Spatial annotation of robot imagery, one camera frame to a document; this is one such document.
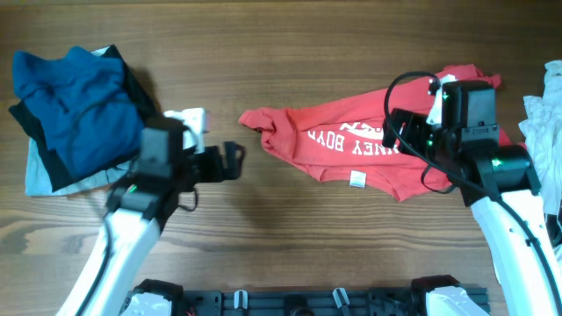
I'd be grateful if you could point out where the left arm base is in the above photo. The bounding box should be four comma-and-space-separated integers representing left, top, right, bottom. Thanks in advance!
119, 279, 188, 316

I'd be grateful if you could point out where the left black cable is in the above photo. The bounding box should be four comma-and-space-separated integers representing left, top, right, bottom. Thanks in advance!
72, 188, 115, 316

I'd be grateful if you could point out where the black folded shirt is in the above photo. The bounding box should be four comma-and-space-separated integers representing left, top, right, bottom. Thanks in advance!
9, 45, 158, 196

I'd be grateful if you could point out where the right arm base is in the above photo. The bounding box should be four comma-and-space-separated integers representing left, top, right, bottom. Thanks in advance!
407, 275, 489, 316

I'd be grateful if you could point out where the white crumpled clothes pile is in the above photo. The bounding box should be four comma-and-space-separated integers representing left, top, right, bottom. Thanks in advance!
519, 60, 561, 215

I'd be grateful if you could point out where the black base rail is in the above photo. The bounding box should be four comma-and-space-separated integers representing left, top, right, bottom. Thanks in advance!
184, 287, 426, 316

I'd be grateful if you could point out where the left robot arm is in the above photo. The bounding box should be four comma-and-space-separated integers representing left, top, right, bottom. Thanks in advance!
59, 117, 245, 315

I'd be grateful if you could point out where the grey folded shirt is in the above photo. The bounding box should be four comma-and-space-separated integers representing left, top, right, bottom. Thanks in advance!
11, 47, 144, 196

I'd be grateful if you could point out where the black cable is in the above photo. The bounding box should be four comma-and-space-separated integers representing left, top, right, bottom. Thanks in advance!
72, 188, 115, 316
383, 71, 562, 316

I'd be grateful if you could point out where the blue folded shirt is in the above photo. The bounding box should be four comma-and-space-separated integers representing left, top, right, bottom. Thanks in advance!
12, 47, 144, 177

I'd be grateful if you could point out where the red soccer t-shirt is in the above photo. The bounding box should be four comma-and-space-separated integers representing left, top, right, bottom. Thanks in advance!
238, 63, 515, 203

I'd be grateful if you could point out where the right black cable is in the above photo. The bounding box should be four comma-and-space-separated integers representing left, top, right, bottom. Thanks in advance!
383, 71, 562, 316

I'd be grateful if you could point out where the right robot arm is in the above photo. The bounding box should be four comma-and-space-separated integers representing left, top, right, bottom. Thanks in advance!
383, 75, 561, 315

